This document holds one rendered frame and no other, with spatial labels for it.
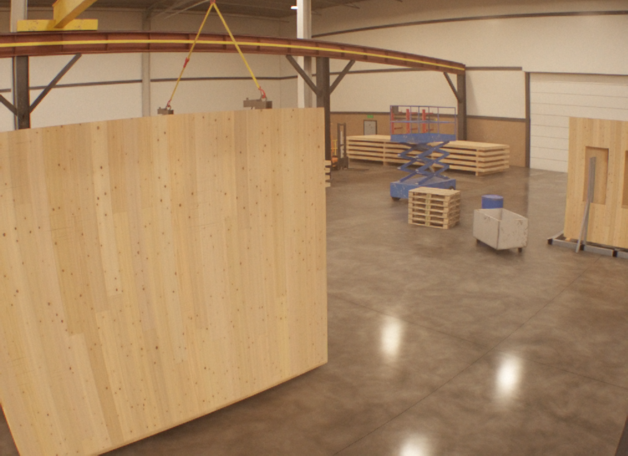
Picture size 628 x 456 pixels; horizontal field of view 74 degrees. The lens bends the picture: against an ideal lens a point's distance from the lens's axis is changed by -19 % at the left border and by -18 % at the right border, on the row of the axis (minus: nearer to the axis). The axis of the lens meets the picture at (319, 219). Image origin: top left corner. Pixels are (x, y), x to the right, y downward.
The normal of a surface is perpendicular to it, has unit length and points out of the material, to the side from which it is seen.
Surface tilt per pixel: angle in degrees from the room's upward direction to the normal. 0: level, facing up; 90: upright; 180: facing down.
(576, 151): 90
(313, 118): 90
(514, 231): 90
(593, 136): 90
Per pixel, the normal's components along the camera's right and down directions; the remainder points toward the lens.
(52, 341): 0.70, 0.15
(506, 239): 0.17, 0.21
